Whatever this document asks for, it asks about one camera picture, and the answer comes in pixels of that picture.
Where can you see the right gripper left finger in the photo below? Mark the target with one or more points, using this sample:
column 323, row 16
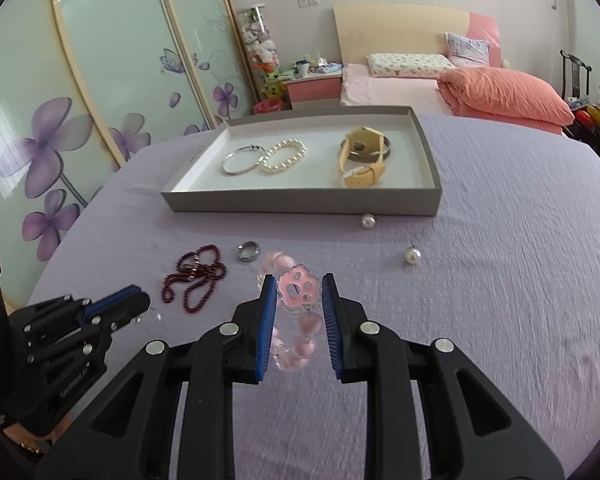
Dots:
column 169, row 412

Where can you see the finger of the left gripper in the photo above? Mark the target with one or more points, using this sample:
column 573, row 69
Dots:
column 105, row 325
column 107, row 303

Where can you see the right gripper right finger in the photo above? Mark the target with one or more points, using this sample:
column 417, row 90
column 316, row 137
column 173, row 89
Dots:
column 428, row 405

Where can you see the pearl drop earrings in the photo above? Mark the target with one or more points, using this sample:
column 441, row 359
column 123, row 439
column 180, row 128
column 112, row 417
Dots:
column 150, row 316

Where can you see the pearl pendant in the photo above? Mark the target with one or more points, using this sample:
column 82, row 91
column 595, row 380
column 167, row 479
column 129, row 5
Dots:
column 412, row 255
column 368, row 221

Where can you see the silver bangle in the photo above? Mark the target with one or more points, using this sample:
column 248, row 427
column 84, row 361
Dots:
column 243, row 160

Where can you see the yellow wristwatch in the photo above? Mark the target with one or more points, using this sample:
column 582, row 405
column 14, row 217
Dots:
column 362, row 157

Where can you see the grey white jewelry tray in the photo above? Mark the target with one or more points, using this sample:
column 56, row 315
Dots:
column 299, row 173

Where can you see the left hand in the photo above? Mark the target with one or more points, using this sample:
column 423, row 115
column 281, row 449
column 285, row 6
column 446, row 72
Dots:
column 37, row 444

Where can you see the lilac table cloth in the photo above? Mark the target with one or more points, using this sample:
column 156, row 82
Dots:
column 510, row 267

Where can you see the floral sliding wardrobe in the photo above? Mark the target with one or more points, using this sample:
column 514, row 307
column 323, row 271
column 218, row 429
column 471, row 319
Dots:
column 84, row 86

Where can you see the clear tube of plush toys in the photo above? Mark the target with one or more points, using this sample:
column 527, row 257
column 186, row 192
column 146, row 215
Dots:
column 261, row 52

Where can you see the pink nightstand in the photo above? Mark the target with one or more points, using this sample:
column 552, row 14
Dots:
column 315, row 91

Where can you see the floral white pillow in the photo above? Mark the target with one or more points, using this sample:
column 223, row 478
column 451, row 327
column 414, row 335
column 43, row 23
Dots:
column 408, row 65

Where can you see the salmon folded duvet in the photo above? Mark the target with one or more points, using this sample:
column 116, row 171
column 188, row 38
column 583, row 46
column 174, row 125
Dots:
column 502, row 95

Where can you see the bed with beige headboard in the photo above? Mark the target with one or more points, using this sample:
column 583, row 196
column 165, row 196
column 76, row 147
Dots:
column 367, row 28

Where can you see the purple print pillow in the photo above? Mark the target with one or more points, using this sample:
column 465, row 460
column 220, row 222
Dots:
column 466, row 52

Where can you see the dark wooden chair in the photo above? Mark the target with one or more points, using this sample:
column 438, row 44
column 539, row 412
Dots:
column 576, row 77

